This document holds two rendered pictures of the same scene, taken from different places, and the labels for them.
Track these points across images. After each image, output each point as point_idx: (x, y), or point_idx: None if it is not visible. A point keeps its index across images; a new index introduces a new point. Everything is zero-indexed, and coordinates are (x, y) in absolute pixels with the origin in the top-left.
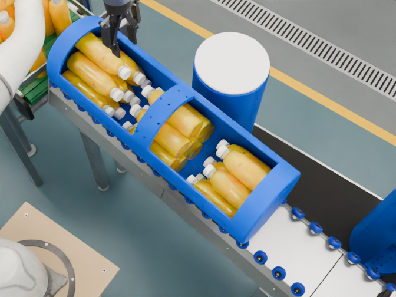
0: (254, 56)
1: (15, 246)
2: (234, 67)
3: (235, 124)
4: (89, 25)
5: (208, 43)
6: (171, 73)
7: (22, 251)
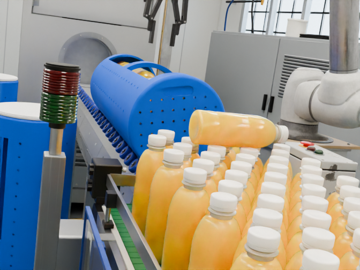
0: (12, 105)
1: (297, 72)
2: (38, 108)
3: (110, 66)
4: (166, 74)
5: (34, 115)
6: (122, 75)
7: (293, 73)
